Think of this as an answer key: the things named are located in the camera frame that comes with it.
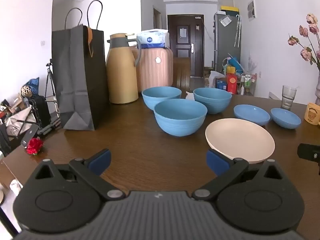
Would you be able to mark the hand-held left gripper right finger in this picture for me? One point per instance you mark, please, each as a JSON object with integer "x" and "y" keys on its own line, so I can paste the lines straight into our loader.
{"x": 217, "y": 162}

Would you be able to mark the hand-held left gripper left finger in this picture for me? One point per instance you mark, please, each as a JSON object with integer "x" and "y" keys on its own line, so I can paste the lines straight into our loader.
{"x": 101, "y": 161}

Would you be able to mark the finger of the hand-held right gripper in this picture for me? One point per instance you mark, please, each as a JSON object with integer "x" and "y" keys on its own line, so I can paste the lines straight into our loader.
{"x": 308, "y": 152}

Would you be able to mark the large beige plate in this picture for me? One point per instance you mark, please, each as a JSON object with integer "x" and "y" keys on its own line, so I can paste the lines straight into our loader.
{"x": 237, "y": 137}

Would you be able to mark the small blue plate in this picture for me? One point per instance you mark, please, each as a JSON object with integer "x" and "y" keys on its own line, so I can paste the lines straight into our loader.
{"x": 251, "y": 113}
{"x": 285, "y": 118}

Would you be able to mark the blue bowl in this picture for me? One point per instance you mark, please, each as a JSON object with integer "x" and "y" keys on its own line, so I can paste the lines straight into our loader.
{"x": 180, "y": 122}
{"x": 212, "y": 102}
{"x": 160, "y": 97}

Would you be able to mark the yellow bear mug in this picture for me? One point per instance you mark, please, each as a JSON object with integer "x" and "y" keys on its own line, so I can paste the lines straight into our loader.
{"x": 312, "y": 113}

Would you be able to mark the clear drinking glass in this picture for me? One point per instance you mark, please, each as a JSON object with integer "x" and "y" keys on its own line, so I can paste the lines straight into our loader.
{"x": 288, "y": 97}

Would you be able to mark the white calendar card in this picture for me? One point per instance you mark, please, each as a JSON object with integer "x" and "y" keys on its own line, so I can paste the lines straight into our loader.
{"x": 273, "y": 96}

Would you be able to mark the red artificial flower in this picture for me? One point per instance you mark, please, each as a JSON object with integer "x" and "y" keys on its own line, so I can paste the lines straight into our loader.
{"x": 35, "y": 146}

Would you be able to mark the white paper napkin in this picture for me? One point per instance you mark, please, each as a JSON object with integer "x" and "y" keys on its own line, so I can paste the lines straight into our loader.
{"x": 190, "y": 95}

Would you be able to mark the blue carton box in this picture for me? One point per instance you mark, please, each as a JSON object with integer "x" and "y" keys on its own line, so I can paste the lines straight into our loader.
{"x": 221, "y": 85}

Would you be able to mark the red carton box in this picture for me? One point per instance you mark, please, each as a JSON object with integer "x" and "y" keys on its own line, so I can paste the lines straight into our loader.
{"x": 232, "y": 82}

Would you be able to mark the black paper bag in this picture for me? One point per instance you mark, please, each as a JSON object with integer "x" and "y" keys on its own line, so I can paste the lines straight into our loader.
{"x": 77, "y": 80}

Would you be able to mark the white plastic bag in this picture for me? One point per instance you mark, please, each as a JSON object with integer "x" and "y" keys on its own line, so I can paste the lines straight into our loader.
{"x": 213, "y": 76}

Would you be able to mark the beige thermos jug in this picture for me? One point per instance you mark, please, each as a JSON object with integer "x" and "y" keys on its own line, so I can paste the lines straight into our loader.
{"x": 122, "y": 75}

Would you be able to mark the grey cloth bag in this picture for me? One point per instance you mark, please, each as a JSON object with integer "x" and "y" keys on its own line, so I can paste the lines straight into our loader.
{"x": 17, "y": 122}

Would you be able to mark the black tripod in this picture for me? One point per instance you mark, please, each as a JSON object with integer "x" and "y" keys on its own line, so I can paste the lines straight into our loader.
{"x": 50, "y": 80}

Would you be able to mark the dark wooden chair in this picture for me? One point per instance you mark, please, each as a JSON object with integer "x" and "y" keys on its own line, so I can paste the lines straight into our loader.
{"x": 181, "y": 72}

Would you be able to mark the blue shopping bag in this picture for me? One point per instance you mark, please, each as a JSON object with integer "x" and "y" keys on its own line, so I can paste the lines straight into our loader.
{"x": 235, "y": 62}

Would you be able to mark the woven ball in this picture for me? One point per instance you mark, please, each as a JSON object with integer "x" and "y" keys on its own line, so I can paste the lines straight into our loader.
{"x": 26, "y": 91}

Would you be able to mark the pink ribbed box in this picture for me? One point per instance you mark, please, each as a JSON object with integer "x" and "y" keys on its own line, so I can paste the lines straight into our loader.
{"x": 155, "y": 72}

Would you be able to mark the grey refrigerator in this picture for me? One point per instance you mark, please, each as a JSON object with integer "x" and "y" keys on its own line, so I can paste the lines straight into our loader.
{"x": 225, "y": 45}

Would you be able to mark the dark brown door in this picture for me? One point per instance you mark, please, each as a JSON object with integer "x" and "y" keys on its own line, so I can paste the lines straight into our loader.
{"x": 185, "y": 45}

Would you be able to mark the blue white tissue pack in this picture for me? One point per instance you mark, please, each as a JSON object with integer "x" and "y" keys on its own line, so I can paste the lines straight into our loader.
{"x": 152, "y": 38}

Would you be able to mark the dried pink flowers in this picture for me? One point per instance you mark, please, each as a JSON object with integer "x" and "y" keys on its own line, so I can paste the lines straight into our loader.
{"x": 312, "y": 18}

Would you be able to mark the white hanging umbrella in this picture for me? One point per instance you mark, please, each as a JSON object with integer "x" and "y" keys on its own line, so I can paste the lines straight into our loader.
{"x": 238, "y": 30}

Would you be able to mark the white paper note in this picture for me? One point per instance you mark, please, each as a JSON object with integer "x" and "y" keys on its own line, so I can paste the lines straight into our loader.
{"x": 225, "y": 20}

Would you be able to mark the white wall panel box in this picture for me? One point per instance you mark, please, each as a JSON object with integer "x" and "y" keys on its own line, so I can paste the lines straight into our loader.
{"x": 252, "y": 9}

